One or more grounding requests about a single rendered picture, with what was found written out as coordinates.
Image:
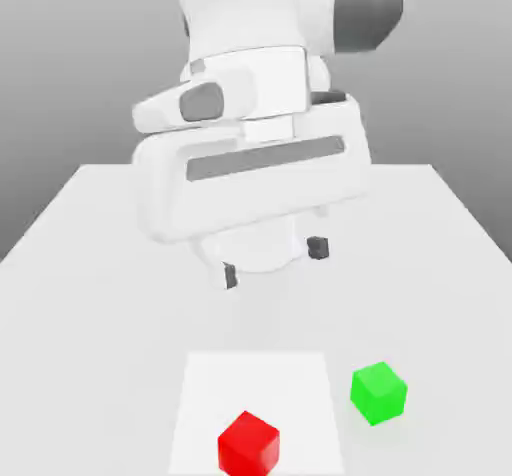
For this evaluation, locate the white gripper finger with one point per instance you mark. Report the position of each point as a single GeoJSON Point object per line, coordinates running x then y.
{"type": "Point", "coordinates": [216, 272]}
{"type": "Point", "coordinates": [318, 248]}

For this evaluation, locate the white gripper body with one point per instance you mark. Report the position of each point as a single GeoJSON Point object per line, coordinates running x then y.
{"type": "Point", "coordinates": [256, 200]}

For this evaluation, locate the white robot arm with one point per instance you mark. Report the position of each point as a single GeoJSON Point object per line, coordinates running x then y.
{"type": "Point", "coordinates": [256, 12]}

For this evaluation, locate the small green cube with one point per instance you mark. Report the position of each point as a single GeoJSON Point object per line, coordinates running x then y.
{"type": "Point", "coordinates": [378, 394]}

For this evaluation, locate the small red cube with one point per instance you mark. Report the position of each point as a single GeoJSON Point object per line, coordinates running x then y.
{"type": "Point", "coordinates": [248, 444]}

